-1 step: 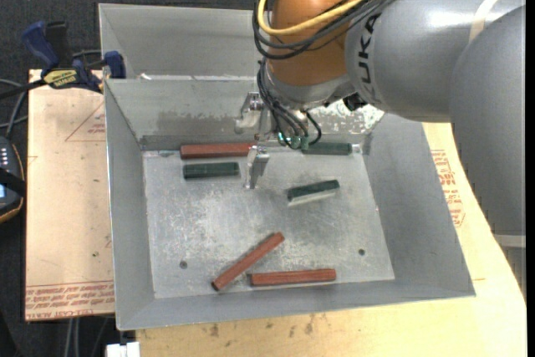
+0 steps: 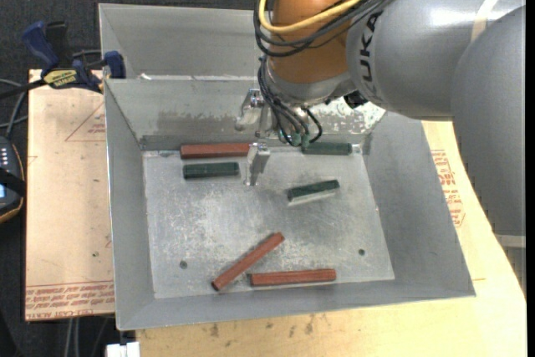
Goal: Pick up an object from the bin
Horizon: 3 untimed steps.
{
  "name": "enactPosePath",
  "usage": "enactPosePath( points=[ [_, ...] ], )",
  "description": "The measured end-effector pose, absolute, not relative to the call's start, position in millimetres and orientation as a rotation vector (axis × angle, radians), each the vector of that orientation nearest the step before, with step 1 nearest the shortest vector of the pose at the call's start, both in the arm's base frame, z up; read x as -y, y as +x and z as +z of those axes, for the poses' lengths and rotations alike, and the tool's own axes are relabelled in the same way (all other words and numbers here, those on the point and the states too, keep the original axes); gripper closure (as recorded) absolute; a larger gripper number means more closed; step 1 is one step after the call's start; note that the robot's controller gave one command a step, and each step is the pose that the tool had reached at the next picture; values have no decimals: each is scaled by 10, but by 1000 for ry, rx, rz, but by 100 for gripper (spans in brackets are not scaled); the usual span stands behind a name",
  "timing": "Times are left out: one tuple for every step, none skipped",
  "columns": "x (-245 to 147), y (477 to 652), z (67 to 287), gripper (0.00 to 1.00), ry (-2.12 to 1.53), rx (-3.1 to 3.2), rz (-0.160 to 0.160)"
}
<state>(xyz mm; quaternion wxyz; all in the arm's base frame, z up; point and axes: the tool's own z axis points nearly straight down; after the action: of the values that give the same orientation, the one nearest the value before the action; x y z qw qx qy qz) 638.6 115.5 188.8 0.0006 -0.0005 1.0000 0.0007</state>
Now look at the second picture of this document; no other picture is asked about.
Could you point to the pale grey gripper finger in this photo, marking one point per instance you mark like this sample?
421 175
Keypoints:
263 159
252 169

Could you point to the brown cardboard board, red print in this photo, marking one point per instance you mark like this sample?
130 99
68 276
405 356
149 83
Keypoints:
67 196

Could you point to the red-brown flat block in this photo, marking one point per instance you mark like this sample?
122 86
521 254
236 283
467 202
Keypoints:
247 262
215 150
292 277

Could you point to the grey metal bin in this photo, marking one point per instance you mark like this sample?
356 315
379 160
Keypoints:
234 217

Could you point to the dark green flat block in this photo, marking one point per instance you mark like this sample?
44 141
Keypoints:
328 148
312 190
211 170

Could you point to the black cylinder on white bracket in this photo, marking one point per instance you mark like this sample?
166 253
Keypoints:
353 99

